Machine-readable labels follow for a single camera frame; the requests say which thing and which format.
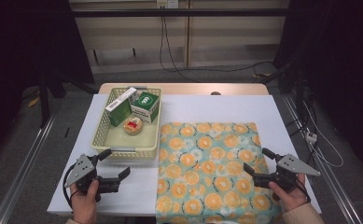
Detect yellow floor tape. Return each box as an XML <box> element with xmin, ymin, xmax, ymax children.
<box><xmin>27</xmin><ymin>96</ymin><xmax>41</xmax><ymax>108</ymax></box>

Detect black hanging cable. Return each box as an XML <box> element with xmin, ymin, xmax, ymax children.
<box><xmin>159</xmin><ymin>15</ymin><xmax>276</xmax><ymax>83</ymax></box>

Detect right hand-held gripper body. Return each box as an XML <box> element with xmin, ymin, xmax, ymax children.
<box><xmin>252</xmin><ymin>153</ymin><xmax>322</xmax><ymax>194</ymax></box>

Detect black curtain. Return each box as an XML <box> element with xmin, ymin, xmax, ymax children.
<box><xmin>0</xmin><ymin>0</ymin><xmax>95</xmax><ymax>164</ymax></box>
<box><xmin>273</xmin><ymin>0</ymin><xmax>363</xmax><ymax>178</ymax></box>

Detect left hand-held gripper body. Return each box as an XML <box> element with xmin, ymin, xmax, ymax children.
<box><xmin>64</xmin><ymin>153</ymin><xmax>121</xmax><ymax>203</ymax></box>

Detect person's right hand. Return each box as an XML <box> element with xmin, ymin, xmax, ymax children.
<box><xmin>268</xmin><ymin>173</ymin><xmax>311</xmax><ymax>214</ymax></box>

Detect tall green and white box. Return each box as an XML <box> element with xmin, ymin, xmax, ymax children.
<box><xmin>105</xmin><ymin>87</ymin><xmax>139</xmax><ymax>128</ymax></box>

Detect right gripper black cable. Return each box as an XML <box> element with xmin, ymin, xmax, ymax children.
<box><xmin>295</xmin><ymin>179</ymin><xmax>312</xmax><ymax>203</ymax></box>

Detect white power strip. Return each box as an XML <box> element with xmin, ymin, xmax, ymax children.
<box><xmin>305</xmin><ymin>131</ymin><xmax>318</xmax><ymax>145</ymax></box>

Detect white wall socket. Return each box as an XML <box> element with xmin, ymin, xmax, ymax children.
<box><xmin>156</xmin><ymin>0</ymin><xmax>179</xmax><ymax>9</ymax></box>

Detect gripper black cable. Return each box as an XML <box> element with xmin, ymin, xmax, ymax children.
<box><xmin>63</xmin><ymin>170</ymin><xmax>79</xmax><ymax>210</ymax></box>
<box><xmin>295</xmin><ymin>179</ymin><xmax>312</xmax><ymax>203</ymax></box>

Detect white cable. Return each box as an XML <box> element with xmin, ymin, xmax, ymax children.
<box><xmin>302</xmin><ymin>101</ymin><xmax>345</xmax><ymax>169</ymax></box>

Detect black metal stand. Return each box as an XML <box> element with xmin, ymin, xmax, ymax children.
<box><xmin>38</xmin><ymin>73</ymin><xmax>67</xmax><ymax>129</ymax></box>

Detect cube white and green box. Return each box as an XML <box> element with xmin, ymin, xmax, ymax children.
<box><xmin>130</xmin><ymin>91</ymin><xmax>161</xmax><ymax>124</ymax></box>

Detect aluminium floor rail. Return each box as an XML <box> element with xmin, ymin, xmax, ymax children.
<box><xmin>281</xmin><ymin>94</ymin><xmax>363</xmax><ymax>224</ymax></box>
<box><xmin>0</xmin><ymin>114</ymin><xmax>58</xmax><ymax>224</ymax></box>

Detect person's left hand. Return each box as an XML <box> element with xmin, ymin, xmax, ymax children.
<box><xmin>70</xmin><ymin>178</ymin><xmax>101</xmax><ymax>216</ymax></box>

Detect round cup with red label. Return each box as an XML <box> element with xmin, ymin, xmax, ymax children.
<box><xmin>122</xmin><ymin>117</ymin><xmax>144</xmax><ymax>136</ymax></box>

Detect pale yellow plastic basket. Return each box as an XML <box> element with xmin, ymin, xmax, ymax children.
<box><xmin>91</xmin><ymin>86</ymin><xmax>163</xmax><ymax>161</ymax></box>

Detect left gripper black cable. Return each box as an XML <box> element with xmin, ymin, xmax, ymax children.
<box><xmin>63</xmin><ymin>170</ymin><xmax>79</xmax><ymax>210</ymax></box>

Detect orange print fabric bag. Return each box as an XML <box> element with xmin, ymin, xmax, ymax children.
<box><xmin>155</xmin><ymin>121</ymin><xmax>283</xmax><ymax>224</ymax></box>

